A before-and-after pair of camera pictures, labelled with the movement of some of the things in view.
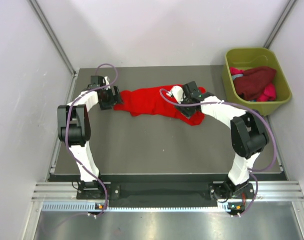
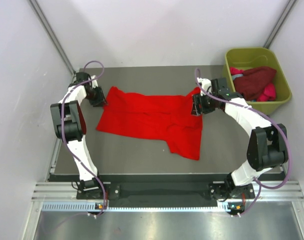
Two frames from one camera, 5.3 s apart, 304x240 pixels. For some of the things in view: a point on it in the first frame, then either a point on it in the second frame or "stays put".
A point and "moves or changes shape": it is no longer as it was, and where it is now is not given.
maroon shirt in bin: (251, 85) stays put
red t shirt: (147, 101) moves or changes shape
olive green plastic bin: (246, 58) stays put
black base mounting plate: (201, 188) stays put
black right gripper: (188, 113) to (197, 99)
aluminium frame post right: (285, 14) stays put
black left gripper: (114, 99) to (100, 100)
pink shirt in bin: (270, 92) stays put
